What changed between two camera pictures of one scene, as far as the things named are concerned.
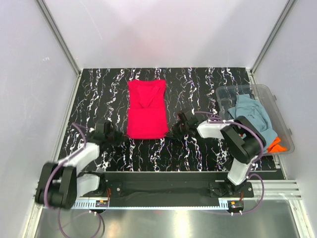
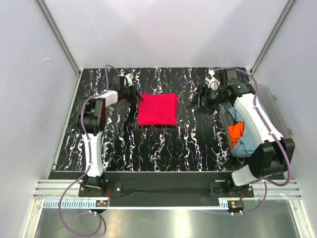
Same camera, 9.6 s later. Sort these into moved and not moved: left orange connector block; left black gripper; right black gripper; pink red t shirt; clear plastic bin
Moved: left black gripper; right black gripper; pink red t shirt
Not moved: clear plastic bin; left orange connector block
